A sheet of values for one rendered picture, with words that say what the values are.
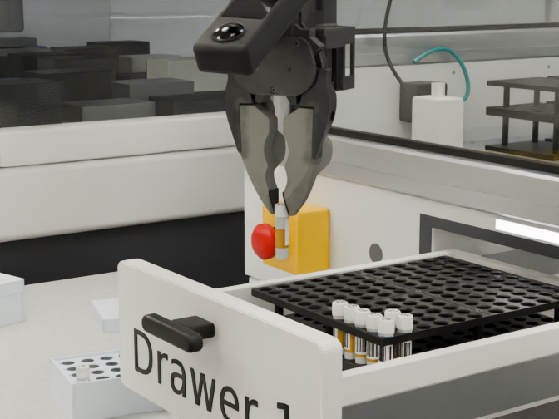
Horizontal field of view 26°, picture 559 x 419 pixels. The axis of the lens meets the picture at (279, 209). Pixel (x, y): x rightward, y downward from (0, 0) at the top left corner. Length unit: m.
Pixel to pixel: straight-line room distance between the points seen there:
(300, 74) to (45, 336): 0.57
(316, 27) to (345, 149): 0.32
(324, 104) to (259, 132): 0.06
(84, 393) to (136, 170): 0.69
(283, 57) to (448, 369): 0.27
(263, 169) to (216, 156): 0.86
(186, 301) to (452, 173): 0.35
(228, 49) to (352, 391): 0.26
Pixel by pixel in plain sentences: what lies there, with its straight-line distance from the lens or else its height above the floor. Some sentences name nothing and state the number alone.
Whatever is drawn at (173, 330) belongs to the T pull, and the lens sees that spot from 0.88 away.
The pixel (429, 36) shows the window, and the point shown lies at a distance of 1.21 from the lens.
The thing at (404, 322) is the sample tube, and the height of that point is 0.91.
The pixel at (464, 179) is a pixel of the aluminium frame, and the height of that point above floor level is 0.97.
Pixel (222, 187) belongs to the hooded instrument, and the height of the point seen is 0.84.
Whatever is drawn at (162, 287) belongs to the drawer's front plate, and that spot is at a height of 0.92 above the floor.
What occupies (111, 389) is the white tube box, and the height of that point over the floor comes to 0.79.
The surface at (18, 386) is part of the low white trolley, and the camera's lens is 1.25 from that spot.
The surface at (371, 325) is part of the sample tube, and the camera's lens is 0.91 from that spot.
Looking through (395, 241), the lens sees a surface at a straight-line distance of 1.25.
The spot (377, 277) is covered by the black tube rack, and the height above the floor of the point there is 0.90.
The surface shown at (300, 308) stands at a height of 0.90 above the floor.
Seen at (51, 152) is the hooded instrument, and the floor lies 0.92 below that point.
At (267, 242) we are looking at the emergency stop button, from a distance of 1.31.
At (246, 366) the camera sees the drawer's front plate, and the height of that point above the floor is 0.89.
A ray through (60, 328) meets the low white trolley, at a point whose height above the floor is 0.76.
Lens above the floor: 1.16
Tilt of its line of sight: 11 degrees down
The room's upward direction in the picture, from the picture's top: straight up
